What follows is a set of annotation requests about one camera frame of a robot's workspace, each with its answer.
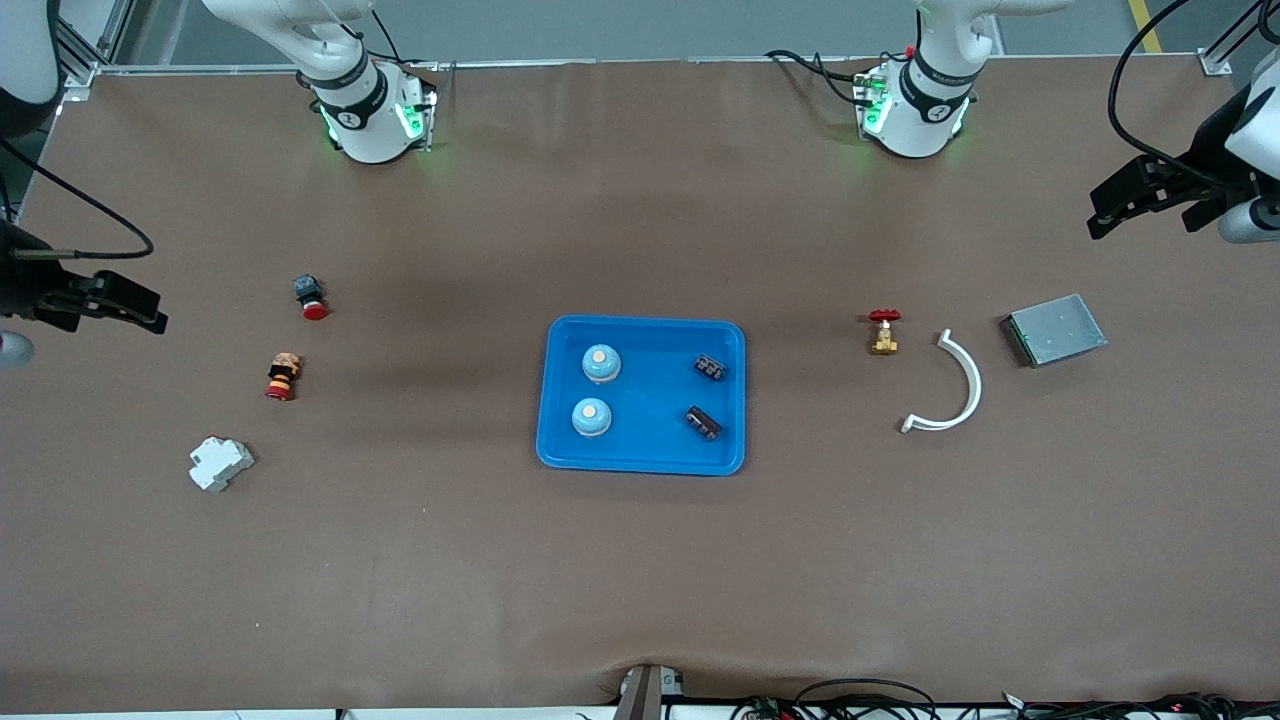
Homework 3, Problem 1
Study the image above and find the blue plastic tray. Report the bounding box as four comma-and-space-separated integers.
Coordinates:
536, 315, 747, 477

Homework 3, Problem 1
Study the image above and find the grey metal box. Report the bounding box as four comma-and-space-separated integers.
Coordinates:
1001, 293, 1109, 369

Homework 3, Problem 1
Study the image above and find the red pushbutton with orange body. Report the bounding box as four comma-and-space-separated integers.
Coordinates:
265, 352, 303, 402

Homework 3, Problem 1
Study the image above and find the white circuit breaker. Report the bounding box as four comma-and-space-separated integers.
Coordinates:
189, 436, 256, 493

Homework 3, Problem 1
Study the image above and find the white curved plastic clamp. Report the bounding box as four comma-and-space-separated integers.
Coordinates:
901, 329, 984, 434

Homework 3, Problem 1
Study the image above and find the brown table mat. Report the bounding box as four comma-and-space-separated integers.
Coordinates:
0, 55, 1280, 706

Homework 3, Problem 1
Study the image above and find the aluminium frame post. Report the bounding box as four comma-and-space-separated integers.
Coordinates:
1198, 0, 1280, 78
50, 0, 136, 106

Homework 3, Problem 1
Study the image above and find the black left arm base cable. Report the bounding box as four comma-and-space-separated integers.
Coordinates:
765, 48, 881, 106

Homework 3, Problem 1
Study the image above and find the tangled cable bundle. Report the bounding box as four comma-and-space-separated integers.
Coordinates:
730, 678, 1280, 720

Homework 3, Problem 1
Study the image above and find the silver table edge rail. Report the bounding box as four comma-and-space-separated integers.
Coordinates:
95, 50, 1206, 73

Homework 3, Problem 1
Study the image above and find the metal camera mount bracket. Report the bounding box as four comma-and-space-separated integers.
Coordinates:
612, 664, 687, 720

